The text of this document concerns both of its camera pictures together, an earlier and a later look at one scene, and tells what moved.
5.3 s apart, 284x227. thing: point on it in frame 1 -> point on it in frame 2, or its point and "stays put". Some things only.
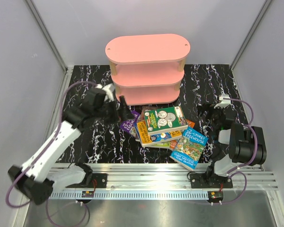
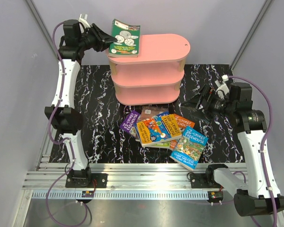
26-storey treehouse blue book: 189,148 stays put
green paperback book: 161,120 -> 128,38
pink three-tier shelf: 147,69 stays put
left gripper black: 125,111 -> 101,47
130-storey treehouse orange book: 146,140 stays put
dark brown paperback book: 151,108 stays put
